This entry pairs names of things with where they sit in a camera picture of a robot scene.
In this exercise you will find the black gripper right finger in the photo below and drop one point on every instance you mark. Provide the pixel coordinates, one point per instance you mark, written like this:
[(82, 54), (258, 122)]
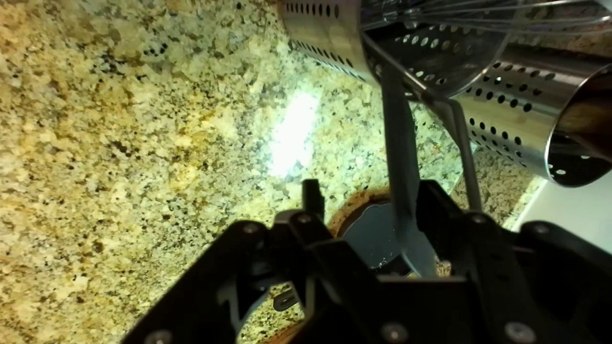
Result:
[(539, 281)]

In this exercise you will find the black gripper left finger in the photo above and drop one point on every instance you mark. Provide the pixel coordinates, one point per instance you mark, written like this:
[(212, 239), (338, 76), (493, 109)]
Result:
[(216, 294)]

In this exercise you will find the black slotted spatula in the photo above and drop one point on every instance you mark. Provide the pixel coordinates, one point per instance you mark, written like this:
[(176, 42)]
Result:
[(401, 159)]

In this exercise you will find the perforated steel utensil holder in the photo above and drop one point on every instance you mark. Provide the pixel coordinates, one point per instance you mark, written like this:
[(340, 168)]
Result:
[(520, 103), (440, 57)]

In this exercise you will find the stack of round cork trivets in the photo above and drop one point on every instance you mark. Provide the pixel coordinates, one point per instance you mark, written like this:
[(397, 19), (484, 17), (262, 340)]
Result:
[(338, 224)]

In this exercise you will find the small black cast iron skillet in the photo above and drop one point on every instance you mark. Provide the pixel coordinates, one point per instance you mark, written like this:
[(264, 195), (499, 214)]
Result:
[(369, 231)]

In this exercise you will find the wire whisk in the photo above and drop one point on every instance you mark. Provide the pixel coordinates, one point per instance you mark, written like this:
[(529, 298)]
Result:
[(493, 15)]

